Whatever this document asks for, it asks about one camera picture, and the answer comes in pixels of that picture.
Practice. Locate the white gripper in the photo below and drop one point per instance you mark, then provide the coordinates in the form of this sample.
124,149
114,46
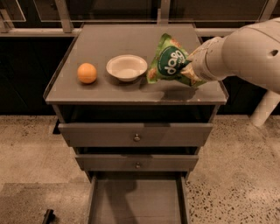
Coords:
199,65

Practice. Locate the green rice chip bag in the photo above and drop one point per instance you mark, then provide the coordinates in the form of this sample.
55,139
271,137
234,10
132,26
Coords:
169,60

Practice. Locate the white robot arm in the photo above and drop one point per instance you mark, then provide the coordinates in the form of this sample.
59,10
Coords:
251,53

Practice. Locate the grey drawer cabinet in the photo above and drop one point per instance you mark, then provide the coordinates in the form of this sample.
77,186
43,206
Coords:
108,100

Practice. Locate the grey top drawer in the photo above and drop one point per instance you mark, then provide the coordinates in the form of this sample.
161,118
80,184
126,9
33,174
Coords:
78,134

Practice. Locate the grey drawer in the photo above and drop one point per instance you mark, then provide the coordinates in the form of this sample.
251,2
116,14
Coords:
132,163
78,134
138,198

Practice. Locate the grey middle drawer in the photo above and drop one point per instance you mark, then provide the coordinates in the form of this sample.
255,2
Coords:
132,163

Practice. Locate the grey bottom drawer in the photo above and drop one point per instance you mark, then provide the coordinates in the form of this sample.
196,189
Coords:
138,198

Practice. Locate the white bowl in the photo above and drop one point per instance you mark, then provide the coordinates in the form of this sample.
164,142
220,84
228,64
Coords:
126,67

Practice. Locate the orange fruit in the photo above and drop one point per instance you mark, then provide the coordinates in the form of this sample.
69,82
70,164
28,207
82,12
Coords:
87,73

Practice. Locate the black object on floor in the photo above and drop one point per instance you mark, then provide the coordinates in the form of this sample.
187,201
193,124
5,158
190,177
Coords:
49,217

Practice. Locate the white pipe post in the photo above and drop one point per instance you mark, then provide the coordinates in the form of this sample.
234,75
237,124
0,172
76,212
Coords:
265,107

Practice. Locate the metal window frame rail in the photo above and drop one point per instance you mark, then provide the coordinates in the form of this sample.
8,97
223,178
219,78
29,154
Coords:
28,18

